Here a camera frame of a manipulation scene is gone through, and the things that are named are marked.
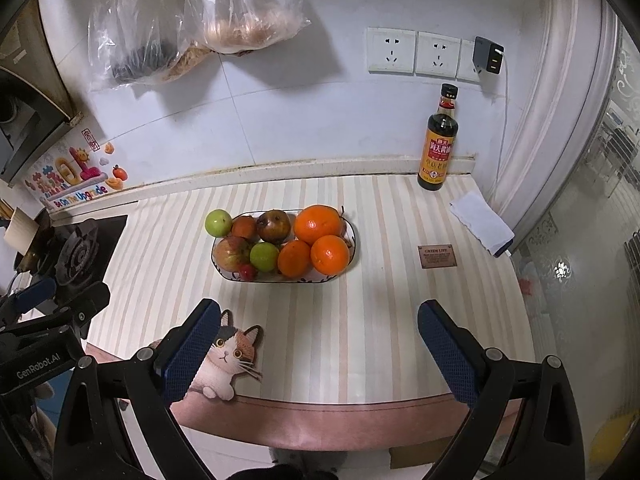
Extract black gas stove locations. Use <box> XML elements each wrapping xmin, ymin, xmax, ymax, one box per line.
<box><xmin>15</xmin><ymin>214</ymin><xmax>128</xmax><ymax>341</ymax></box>

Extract small red-orange fruit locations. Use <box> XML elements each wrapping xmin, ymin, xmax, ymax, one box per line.
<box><xmin>231</xmin><ymin>215</ymin><xmax>258</xmax><ymax>240</ymax></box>

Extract colourful wall sticker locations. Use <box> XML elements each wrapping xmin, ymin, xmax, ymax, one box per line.
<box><xmin>22</xmin><ymin>142</ymin><xmax>128</xmax><ymax>211</ymax></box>

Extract striped table mat cat print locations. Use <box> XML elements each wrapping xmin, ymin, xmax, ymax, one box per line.
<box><xmin>82</xmin><ymin>172</ymin><xmax>538</xmax><ymax>451</ymax></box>

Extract yellow object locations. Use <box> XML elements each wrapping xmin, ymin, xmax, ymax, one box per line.
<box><xmin>590</xmin><ymin>412</ymin><xmax>636</xmax><ymax>466</ymax></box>

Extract white charger cable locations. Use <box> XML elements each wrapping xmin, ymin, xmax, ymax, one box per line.
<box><xmin>487</xmin><ymin>55</ymin><xmax>511</xmax><ymax>201</ymax></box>

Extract printed ceramic plate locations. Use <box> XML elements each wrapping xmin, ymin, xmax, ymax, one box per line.
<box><xmin>211</xmin><ymin>209</ymin><xmax>357</xmax><ymax>285</ymax></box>

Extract red apple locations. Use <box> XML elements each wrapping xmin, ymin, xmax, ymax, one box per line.
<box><xmin>213</xmin><ymin>235</ymin><xmax>253</xmax><ymax>271</ymax></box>

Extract beige container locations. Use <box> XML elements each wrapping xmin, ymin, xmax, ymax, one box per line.
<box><xmin>4</xmin><ymin>207</ymin><xmax>41</xmax><ymax>253</ymax></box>

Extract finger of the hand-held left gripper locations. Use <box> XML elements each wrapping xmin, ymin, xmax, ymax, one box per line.
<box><xmin>52</xmin><ymin>282</ymin><xmax>111</xmax><ymax>339</ymax></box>
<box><xmin>0</xmin><ymin>277</ymin><xmax>58</xmax><ymax>328</ymax></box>

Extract range hood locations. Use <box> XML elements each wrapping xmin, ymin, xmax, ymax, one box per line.
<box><xmin>0</xmin><ymin>0</ymin><xmax>83</xmax><ymax>188</ymax></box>

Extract green apple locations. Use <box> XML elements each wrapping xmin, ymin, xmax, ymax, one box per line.
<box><xmin>204</xmin><ymin>209</ymin><xmax>234</xmax><ymax>238</ymax></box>
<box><xmin>249</xmin><ymin>241</ymin><xmax>280</xmax><ymax>272</ymax></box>

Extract small brown label card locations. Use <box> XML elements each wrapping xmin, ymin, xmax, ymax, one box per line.
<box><xmin>418</xmin><ymin>244</ymin><xmax>459</xmax><ymax>270</ymax></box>

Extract dark sauce bottle yellow label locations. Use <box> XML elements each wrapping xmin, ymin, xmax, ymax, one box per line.
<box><xmin>417</xmin><ymin>83</ymin><xmax>460</xmax><ymax>192</ymax></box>

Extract large orange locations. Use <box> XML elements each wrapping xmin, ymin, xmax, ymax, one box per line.
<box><xmin>293</xmin><ymin>205</ymin><xmax>344</xmax><ymax>246</ymax></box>

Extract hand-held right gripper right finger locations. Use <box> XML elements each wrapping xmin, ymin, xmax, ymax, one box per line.
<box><xmin>417</xmin><ymin>300</ymin><xmax>586</xmax><ymax>480</ymax></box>

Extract dark brown apple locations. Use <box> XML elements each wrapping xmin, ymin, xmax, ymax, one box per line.
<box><xmin>256</xmin><ymin>209</ymin><xmax>292</xmax><ymax>243</ymax></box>

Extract clear bag dark contents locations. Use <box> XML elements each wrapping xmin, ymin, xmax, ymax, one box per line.
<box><xmin>87</xmin><ymin>0</ymin><xmax>188</xmax><ymax>92</ymax></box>

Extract white folded towel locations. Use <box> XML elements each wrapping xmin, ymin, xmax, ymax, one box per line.
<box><xmin>449</xmin><ymin>190</ymin><xmax>516</xmax><ymax>258</ymax></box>

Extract clear bag brown contents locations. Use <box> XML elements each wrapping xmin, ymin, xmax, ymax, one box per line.
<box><xmin>160</xmin><ymin>42</ymin><xmax>216</xmax><ymax>83</ymax></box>

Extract white wall socket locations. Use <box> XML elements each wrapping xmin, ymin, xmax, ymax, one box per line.
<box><xmin>366</xmin><ymin>27</ymin><xmax>417</xmax><ymax>75</ymax></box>
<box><xmin>456</xmin><ymin>39</ymin><xmax>483</xmax><ymax>83</ymax></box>
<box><xmin>416</xmin><ymin>31</ymin><xmax>462</xmax><ymax>78</ymax></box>

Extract brown cardboard box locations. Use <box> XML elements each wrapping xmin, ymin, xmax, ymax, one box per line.
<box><xmin>390</xmin><ymin>442</ymin><xmax>461</xmax><ymax>471</ymax></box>

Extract black plug-in charger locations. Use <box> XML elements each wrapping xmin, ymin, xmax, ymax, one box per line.
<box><xmin>472</xmin><ymin>36</ymin><xmax>505</xmax><ymax>75</ymax></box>

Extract clear bag of bread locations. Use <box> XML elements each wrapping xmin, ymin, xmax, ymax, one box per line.
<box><xmin>177</xmin><ymin>0</ymin><xmax>312</xmax><ymax>56</ymax></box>

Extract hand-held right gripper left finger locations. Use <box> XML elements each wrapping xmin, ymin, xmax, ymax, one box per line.
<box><xmin>60</xmin><ymin>298</ymin><xmax>222</xmax><ymax>480</ymax></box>

